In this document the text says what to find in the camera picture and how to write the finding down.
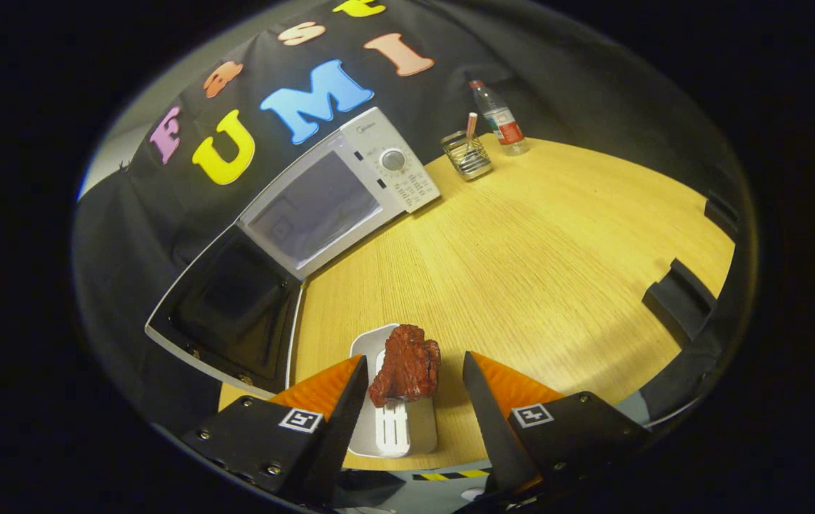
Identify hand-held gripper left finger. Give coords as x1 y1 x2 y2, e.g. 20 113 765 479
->
181 354 370 509

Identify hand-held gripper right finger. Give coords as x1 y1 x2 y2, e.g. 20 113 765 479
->
462 351 654 500

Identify red meat piece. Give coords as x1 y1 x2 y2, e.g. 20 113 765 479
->
368 324 442 408

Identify white toaster oven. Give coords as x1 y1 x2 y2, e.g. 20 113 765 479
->
145 107 442 399

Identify small white slotted tray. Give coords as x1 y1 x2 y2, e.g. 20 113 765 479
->
348 323 438 458

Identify yellow black hazard tape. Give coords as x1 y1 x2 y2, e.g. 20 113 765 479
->
412 468 490 482

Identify black foam block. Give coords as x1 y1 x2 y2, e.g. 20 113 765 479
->
642 258 717 349

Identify clear bottle red label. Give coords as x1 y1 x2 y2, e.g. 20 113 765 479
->
469 79 530 156

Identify black backdrop cloth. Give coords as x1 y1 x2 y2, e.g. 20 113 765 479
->
72 0 761 443

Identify metal wire basket holder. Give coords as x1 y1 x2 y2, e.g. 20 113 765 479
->
440 130 493 181

